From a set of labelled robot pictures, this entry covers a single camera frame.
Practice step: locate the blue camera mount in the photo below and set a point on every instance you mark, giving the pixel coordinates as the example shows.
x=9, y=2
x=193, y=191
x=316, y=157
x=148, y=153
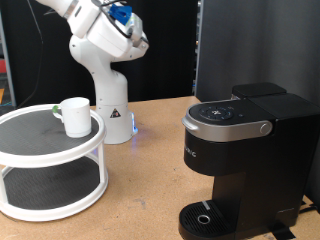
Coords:
x=120, y=13

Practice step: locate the white mug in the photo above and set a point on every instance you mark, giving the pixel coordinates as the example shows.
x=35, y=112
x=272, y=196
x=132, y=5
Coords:
x=78, y=116

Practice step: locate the white two-tier turntable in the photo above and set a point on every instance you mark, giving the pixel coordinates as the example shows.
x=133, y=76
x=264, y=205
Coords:
x=50, y=160

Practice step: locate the black Keurig coffee machine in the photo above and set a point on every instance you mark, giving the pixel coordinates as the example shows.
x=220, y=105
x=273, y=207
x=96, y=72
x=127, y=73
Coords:
x=266, y=173

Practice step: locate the red background object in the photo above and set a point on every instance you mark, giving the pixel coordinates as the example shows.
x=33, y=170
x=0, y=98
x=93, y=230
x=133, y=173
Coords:
x=2, y=66

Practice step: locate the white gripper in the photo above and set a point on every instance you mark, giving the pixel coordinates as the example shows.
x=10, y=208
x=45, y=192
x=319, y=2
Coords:
x=106, y=38

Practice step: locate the black drip tray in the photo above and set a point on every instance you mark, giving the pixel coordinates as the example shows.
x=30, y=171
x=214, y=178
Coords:
x=200, y=220

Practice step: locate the grey metal pole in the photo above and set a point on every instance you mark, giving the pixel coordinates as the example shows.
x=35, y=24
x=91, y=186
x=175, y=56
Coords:
x=9, y=76

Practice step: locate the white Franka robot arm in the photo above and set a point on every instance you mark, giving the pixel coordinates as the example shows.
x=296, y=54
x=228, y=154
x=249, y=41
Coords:
x=110, y=83

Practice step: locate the grey metal frame post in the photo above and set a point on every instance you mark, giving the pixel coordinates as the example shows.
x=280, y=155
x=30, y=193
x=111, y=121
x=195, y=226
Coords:
x=199, y=50

